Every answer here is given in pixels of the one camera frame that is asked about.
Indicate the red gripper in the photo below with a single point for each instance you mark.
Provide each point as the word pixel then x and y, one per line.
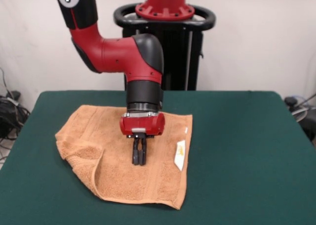
pixel 143 124

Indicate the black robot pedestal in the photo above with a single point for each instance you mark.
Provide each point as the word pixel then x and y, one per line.
pixel 182 49

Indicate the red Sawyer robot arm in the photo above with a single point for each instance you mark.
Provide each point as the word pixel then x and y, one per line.
pixel 118 54

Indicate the grey round stand foot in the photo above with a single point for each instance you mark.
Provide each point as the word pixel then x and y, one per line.
pixel 300 115

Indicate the black power brick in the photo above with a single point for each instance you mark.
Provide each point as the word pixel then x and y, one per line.
pixel 14 94

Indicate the black plug device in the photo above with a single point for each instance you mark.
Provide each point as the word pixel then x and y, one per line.
pixel 290 101

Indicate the tan terry towel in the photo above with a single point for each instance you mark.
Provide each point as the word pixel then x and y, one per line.
pixel 111 165

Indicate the dark green table cloth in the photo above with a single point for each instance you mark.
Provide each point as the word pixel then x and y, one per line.
pixel 247 160

